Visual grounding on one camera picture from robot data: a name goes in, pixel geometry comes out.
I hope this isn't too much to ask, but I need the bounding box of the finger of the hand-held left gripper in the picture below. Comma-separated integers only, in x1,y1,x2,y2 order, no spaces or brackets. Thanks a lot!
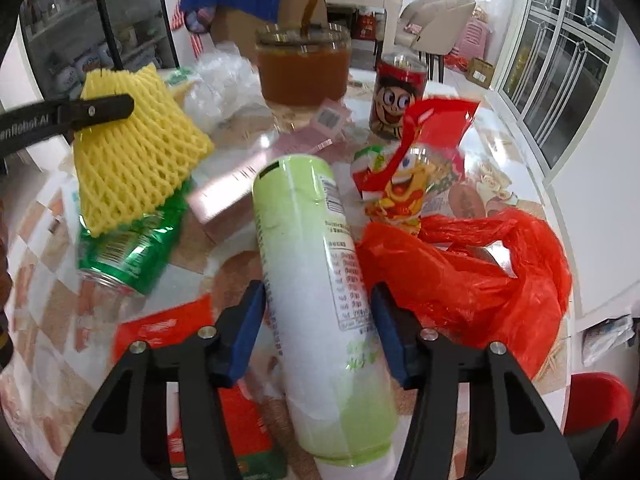
60,94,136,128

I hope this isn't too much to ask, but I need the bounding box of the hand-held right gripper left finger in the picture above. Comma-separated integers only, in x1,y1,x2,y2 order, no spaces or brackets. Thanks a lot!
54,280,268,480

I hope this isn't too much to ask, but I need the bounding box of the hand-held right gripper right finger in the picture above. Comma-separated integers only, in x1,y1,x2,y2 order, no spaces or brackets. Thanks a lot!
369,282,583,480

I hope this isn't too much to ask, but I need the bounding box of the yellow foam net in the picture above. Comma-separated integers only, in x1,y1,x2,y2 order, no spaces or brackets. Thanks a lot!
74,64,215,238

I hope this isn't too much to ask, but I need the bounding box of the green white bottle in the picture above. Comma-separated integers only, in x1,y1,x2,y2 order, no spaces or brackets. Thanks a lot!
251,155,401,480

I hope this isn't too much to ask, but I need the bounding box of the cartoon snack packet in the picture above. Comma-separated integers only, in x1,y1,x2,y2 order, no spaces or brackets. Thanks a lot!
352,97,481,236

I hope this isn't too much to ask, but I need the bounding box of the pink barcode box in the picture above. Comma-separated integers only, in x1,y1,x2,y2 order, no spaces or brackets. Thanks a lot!
265,99,351,158

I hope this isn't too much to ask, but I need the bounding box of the glass display cabinet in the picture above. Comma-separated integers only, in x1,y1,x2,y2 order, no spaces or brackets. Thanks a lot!
20,0,178,106

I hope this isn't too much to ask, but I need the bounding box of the red tissue box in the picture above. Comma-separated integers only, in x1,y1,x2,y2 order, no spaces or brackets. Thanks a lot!
115,294,288,480

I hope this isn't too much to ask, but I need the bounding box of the white green packet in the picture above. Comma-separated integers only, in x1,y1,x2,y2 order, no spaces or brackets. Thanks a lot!
162,66,201,98

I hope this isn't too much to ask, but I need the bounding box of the red plastic bag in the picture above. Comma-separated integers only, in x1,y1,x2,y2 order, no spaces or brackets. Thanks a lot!
356,207,573,376

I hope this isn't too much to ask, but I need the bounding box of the red checkered cloth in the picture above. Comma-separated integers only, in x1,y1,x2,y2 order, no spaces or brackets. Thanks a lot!
170,2,206,56

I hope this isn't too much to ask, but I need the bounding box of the clear plastic bag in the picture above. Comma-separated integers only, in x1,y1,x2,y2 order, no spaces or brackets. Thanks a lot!
182,42,276,126

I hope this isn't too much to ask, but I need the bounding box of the green drink can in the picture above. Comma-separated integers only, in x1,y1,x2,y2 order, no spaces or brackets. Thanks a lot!
76,192,188,297

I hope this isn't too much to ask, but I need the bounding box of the brown liquid jar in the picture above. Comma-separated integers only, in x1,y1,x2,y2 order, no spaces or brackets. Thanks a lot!
255,24,352,107

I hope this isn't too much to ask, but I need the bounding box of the red plastic stool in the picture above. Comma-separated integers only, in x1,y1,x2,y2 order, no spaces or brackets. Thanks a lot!
562,372,633,461

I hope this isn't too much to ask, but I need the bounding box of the brown chair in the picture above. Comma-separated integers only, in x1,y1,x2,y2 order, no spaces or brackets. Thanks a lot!
210,0,328,61

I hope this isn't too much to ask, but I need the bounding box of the small white plastic bag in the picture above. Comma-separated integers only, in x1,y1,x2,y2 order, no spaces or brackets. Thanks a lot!
581,314,635,367

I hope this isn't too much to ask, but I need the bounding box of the red cartoon can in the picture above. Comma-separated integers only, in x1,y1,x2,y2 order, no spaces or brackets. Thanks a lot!
369,52,430,140

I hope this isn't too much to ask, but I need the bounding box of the cardboard box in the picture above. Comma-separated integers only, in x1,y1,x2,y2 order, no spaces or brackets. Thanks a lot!
467,57,493,85

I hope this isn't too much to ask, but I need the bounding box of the pink stool stack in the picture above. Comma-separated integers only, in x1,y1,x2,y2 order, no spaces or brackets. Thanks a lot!
452,17,488,58

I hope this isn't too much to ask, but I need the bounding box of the beige upholstered chair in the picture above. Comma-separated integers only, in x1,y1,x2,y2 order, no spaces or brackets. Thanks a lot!
397,0,453,53
425,0,477,58

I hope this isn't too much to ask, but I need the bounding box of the sliding glass door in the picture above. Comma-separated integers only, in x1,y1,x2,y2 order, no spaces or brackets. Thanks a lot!
500,0,623,171

